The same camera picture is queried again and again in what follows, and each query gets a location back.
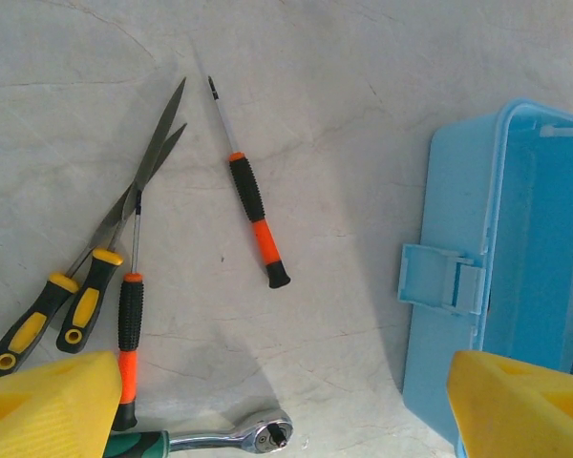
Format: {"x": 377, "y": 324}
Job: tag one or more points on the orange black screwdriver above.
{"x": 248, "y": 191}
{"x": 130, "y": 310}

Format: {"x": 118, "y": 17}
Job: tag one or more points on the light blue plastic toolbox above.
{"x": 530, "y": 238}

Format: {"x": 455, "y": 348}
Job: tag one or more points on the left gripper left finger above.
{"x": 43, "y": 410}

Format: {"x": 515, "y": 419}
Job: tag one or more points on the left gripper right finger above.
{"x": 525, "y": 415}

